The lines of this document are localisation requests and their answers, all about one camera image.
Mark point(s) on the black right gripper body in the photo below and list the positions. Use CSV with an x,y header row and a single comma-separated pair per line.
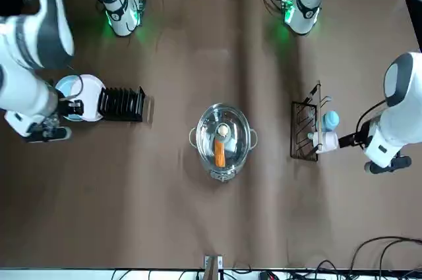
x,y
64,107

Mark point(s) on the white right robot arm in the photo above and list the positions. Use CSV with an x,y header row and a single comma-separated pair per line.
x,y
19,52

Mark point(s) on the pale green cooking pot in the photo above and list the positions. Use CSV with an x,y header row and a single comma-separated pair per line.
x,y
230,174

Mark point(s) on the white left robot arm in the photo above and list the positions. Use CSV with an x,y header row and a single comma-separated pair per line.
x,y
399,118

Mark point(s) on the white cup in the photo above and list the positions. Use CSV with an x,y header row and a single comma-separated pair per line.
x,y
328,141

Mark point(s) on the white round plate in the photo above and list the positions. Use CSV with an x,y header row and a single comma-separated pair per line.
x,y
92,95

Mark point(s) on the light blue cup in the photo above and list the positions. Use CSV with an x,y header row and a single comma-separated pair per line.
x,y
331,119

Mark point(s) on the glass pot lid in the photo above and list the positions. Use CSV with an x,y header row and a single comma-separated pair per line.
x,y
207,128

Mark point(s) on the silver aluminium post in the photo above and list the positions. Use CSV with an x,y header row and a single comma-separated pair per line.
x,y
212,267

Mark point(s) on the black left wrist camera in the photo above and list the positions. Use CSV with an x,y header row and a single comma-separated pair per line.
x,y
395,163

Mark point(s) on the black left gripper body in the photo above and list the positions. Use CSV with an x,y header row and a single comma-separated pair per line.
x,y
362,136

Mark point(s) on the light blue round plate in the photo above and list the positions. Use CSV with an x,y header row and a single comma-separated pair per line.
x,y
67,85

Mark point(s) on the orange carrot toy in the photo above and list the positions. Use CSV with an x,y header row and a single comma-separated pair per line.
x,y
220,155

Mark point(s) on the black slotted drying rack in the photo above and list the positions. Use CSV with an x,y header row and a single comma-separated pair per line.
x,y
122,105

